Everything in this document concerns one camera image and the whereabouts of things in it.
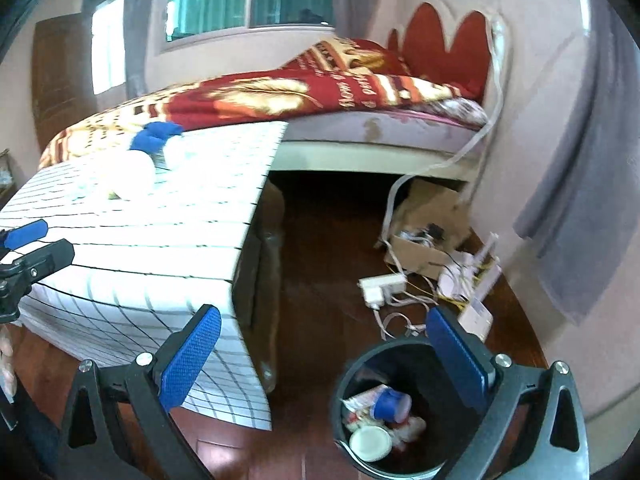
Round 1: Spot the red white headboard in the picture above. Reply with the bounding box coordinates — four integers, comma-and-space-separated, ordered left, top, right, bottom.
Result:
387, 1, 513, 106

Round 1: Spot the white flat device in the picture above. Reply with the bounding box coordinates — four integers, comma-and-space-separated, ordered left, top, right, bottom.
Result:
457, 299, 494, 335

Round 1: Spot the narrow window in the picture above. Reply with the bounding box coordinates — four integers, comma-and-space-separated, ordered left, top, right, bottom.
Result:
90, 0, 127, 96

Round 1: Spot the floral pillow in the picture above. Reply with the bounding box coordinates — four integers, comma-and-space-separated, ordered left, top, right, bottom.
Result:
400, 96, 490, 128

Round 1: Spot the pale paper cup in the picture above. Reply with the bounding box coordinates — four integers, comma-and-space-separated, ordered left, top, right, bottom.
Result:
97, 152, 157, 200

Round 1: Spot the red paper cup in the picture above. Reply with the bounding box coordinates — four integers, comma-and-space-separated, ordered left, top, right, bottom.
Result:
348, 425, 393, 462

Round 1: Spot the yellow cable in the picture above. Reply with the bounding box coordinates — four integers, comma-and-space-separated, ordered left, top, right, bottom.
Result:
400, 280, 473, 308

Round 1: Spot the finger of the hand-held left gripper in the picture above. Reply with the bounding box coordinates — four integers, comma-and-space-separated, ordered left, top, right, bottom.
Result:
0, 239, 76, 323
0, 219, 49, 252

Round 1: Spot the person's left hand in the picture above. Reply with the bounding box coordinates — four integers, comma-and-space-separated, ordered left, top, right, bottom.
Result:
0, 327, 16, 402

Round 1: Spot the checked white tablecloth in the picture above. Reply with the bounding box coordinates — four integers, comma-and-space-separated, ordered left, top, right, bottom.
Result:
0, 121, 290, 432

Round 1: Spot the white power strip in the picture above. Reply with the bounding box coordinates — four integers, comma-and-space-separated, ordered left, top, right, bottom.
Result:
358, 272, 407, 309

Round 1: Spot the bed with red blanket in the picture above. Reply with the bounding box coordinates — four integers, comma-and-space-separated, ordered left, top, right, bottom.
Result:
39, 37, 488, 171

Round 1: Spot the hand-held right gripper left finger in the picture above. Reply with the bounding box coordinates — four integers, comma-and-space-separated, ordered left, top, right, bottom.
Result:
56, 304, 222, 480

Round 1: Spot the black trash bin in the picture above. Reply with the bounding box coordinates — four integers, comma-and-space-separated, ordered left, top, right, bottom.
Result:
332, 336, 501, 476

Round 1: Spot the dark wooden table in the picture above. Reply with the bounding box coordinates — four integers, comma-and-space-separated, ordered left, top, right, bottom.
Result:
232, 172, 288, 393

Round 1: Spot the thick white cable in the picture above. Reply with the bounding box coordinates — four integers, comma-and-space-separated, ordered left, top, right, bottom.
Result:
381, 12, 507, 256

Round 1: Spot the blue cloth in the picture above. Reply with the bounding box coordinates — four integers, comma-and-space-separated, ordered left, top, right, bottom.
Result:
129, 121, 183, 153

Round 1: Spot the white router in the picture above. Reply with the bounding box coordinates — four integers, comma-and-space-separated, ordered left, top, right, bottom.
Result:
437, 231, 502, 306

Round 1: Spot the bed with pale mattress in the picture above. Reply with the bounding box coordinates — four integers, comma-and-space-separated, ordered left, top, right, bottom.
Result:
272, 105, 488, 181

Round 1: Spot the cardboard box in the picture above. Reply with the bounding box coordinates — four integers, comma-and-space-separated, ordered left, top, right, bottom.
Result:
384, 179, 473, 277

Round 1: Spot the wooden door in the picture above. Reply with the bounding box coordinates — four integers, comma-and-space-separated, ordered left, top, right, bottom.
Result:
31, 11, 98, 138

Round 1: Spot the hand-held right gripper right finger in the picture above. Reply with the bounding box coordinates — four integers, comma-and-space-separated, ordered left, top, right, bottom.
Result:
426, 306, 594, 480

